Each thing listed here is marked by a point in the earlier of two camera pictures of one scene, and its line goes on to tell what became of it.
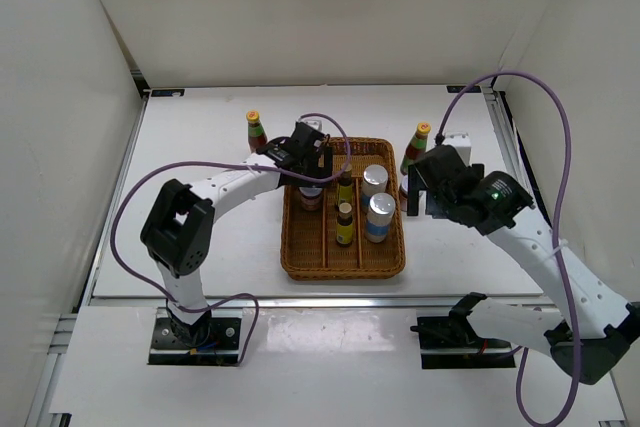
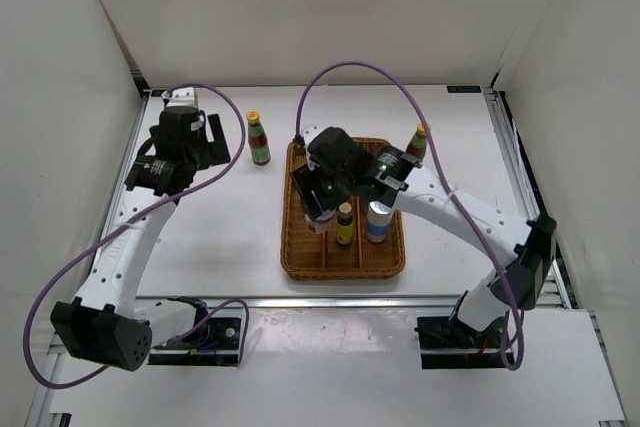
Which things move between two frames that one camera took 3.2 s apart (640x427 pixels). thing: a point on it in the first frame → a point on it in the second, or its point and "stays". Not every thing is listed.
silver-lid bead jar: (380, 217) stays
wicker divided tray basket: (309, 248) stays
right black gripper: (416, 184) → (307, 180)
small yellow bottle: (344, 228) stays
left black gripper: (325, 170) → (214, 152)
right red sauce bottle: (416, 147) stays
